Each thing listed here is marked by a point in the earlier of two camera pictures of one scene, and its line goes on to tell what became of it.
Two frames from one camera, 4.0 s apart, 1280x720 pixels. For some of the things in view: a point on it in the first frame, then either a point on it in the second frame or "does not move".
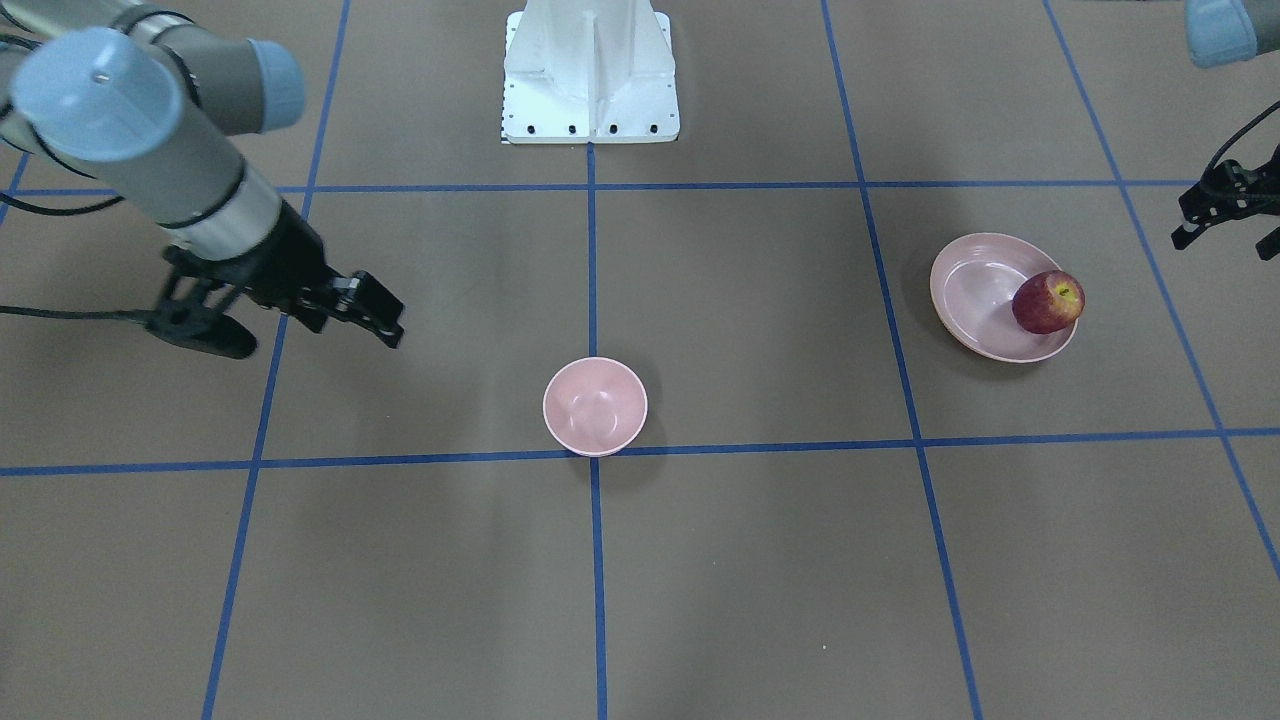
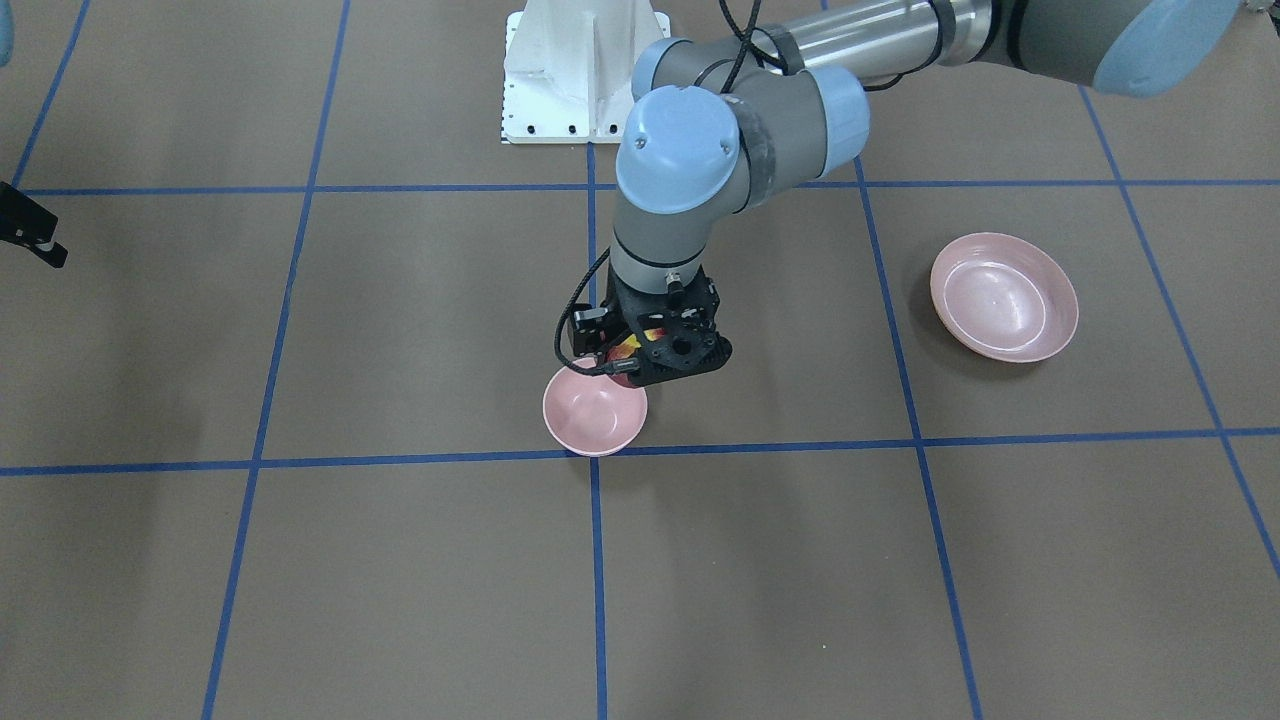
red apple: (1047, 302) -> (628, 348)
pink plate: (974, 279) does not move
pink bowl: (596, 406) does not move
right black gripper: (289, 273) -> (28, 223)
